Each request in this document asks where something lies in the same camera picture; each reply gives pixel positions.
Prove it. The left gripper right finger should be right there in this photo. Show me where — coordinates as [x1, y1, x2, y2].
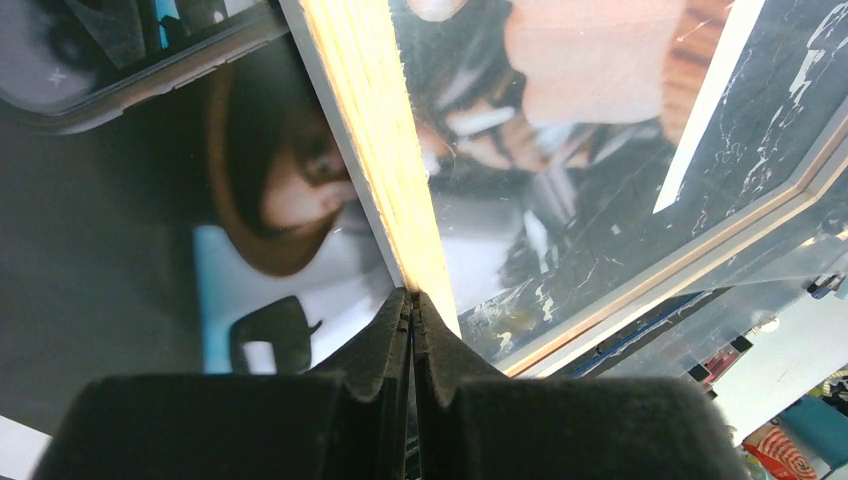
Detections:
[411, 293, 746, 479]

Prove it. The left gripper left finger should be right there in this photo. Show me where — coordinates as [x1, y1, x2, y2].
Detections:
[33, 288, 411, 479]

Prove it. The black marble pattern mat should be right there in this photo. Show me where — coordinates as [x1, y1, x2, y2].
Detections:
[460, 1, 847, 375]

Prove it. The printed photo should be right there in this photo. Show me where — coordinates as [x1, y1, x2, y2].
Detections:
[0, 0, 770, 480]

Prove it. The wooden picture frame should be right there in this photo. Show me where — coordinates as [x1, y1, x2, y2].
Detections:
[282, 1, 847, 377]

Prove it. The clear plastic sheet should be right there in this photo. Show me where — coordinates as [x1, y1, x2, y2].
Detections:
[390, 1, 847, 372]

